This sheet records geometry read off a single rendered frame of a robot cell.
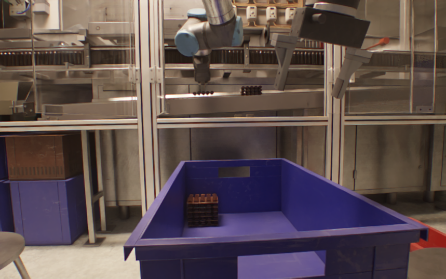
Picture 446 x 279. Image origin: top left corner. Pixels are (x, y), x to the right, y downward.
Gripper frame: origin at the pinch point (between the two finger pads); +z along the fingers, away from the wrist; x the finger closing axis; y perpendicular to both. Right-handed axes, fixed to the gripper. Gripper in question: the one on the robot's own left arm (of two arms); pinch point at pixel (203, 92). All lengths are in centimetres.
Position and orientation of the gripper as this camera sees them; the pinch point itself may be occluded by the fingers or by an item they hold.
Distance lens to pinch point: 114.0
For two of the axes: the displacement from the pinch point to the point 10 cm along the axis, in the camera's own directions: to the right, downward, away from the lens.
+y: -1.0, -7.6, 6.5
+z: -0.2, 6.5, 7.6
